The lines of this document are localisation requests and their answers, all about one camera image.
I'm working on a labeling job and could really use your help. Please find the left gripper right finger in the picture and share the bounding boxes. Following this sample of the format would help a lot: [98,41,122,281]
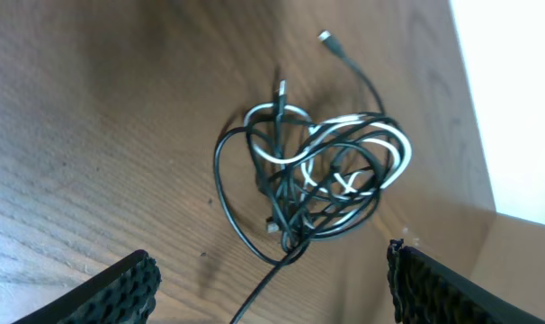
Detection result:
[387,238,545,324]

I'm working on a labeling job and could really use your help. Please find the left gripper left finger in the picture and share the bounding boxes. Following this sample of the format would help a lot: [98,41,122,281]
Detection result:
[15,249,161,324]

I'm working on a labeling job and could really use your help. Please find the black usb cable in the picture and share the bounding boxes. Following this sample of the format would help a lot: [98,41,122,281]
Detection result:
[213,30,398,324]

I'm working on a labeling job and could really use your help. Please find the white usb cable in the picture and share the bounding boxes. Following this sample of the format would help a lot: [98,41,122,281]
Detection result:
[243,102,413,230]

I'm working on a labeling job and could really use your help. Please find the cardboard panel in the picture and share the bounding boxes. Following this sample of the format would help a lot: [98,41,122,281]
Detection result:
[468,211,545,324]

